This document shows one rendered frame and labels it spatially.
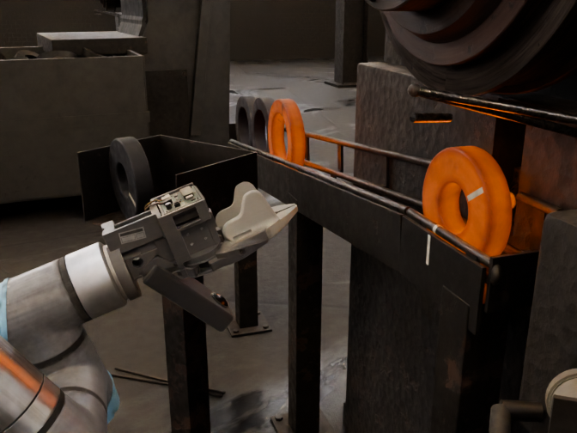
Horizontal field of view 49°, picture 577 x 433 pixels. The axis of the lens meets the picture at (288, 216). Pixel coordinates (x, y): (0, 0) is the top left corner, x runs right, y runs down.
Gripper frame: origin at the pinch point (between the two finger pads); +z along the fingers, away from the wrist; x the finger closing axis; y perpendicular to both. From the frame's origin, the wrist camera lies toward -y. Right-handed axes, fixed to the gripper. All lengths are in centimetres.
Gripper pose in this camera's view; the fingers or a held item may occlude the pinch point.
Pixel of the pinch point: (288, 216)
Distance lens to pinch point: 74.2
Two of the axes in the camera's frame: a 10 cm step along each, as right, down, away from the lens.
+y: -3.0, -8.7, -4.0
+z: 9.0, -3.9, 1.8
